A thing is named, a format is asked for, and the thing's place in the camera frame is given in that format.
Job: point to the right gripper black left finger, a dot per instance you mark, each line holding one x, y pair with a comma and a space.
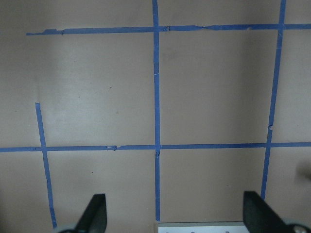
94, 218

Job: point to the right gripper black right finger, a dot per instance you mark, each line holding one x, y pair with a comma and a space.
258, 217

